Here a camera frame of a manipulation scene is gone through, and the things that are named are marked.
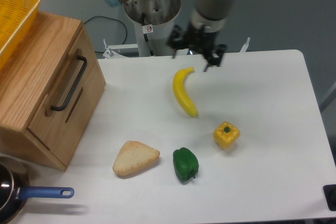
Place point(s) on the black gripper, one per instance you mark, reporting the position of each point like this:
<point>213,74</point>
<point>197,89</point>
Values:
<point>197,40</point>

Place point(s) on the wooden drawer cabinet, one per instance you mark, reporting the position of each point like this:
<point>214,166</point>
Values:
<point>26,79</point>

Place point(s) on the yellow banana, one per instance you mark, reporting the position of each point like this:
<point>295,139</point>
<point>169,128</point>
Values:
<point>181,94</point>

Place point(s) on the yellow bell pepper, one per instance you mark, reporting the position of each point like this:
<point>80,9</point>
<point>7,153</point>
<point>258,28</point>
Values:
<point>226,134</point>

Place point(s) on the green bell pepper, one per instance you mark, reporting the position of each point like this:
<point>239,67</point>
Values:
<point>185,164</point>

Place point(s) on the triangular bread slice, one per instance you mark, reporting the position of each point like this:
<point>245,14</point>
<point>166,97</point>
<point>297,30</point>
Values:
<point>134,157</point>

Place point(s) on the yellow plastic basket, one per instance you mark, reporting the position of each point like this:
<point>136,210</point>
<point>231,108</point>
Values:
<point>17,17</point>

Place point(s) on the black object at table edge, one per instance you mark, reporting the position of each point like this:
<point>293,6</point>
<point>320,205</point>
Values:
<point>329,193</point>

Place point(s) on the white metal base frame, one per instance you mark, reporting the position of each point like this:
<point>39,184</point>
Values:
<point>123,48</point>

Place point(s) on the black pan blue handle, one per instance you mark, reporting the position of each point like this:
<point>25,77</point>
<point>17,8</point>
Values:
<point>16,189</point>

